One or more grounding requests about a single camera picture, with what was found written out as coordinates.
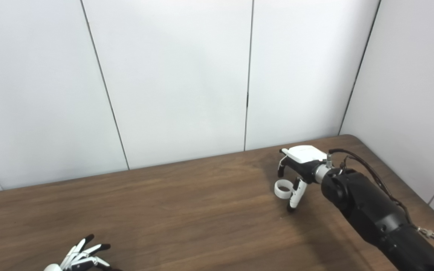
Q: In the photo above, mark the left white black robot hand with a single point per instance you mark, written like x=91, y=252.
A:
x=75, y=259

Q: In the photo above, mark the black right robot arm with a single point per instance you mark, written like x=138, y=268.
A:
x=375, y=214

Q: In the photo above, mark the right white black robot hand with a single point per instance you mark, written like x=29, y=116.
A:
x=307, y=160

